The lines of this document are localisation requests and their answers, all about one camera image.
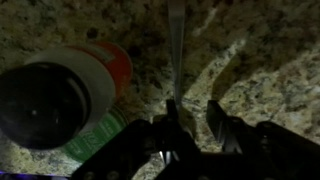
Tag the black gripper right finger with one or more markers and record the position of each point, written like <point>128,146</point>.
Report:
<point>231,132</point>

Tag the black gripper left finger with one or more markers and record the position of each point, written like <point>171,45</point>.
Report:
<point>174,140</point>

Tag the white bottle dark cap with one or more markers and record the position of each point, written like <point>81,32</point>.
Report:
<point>61,92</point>

